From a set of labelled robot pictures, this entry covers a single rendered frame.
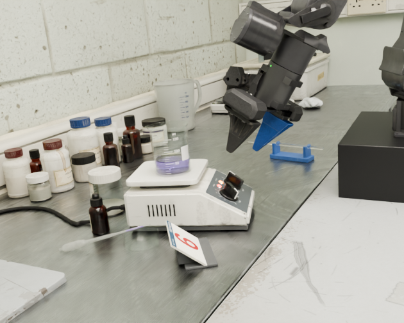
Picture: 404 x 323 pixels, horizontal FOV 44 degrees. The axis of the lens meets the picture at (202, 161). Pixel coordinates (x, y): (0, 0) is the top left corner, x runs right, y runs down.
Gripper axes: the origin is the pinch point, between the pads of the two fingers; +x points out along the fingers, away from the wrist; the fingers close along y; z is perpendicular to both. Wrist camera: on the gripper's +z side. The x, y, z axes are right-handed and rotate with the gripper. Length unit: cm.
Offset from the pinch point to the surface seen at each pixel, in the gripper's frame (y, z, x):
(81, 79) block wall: -22, 62, 19
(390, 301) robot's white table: 16.1, -32.2, 3.2
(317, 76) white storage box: -117, 38, -3
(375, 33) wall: -136, 33, -28
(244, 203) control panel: 3.2, -6.1, 9.6
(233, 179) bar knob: 0.1, -1.1, 8.6
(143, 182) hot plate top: 13.3, 6.7, 12.9
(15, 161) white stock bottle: 9, 40, 30
